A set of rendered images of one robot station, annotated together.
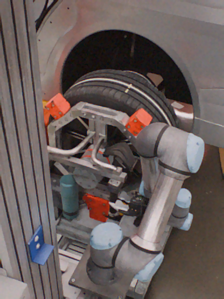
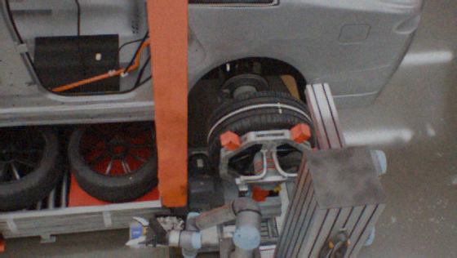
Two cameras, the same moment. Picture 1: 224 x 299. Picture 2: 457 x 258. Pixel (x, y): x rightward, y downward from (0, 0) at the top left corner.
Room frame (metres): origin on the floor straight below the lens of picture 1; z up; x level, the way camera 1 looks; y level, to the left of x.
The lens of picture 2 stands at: (0.09, 1.33, 3.82)
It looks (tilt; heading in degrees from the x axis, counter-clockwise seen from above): 54 degrees down; 326
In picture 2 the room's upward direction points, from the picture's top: 6 degrees clockwise
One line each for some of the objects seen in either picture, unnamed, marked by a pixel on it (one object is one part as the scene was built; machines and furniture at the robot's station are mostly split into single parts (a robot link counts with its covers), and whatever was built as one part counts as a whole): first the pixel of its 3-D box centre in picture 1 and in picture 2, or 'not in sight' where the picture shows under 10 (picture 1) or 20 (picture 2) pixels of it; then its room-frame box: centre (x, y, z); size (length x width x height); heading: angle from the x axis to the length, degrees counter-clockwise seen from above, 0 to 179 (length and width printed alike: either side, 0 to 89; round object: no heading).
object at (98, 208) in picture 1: (102, 200); (257, 185); (1.61, 0.05, 0.48); 0.16 x 0.12 x 0.17; 158
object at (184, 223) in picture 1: (178, 218); not in sight; (1.19, -0.28, 0.85); 0.11 x 0.08 x 0.09; 68
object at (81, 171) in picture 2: not in sight; (118, 153); (2.31, 0.75, 0.39); 0.66 x 0.66 x 0.24
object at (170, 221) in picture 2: not in sight; (169, 227); (1.59, 0.70, 0.51); 0.20 x 0.14 x 0.13; 60
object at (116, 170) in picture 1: (109, 148); (288, 160); (1.43, 0.02, 1.03); 0.19 x 0.18 x 0.11; 158
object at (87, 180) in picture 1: (94, 164); (266, 170); (1.51, 0.09, 0.85); 0.21 x 0.14 x 0.14; 158
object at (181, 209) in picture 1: (177, 201); not in sight; (1.20, -0.27, 0.95); 0.11 x 0.08 x 0.11; 59
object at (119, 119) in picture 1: (100, 155); (264, 160); (1.58, 0.06, 0.85); 0.54 x 0.07 x 0.54; 68
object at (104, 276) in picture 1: (105, 261); not in sight; (0.95, 0.02, 0.87); 0.15 x 0.15 x 0.10
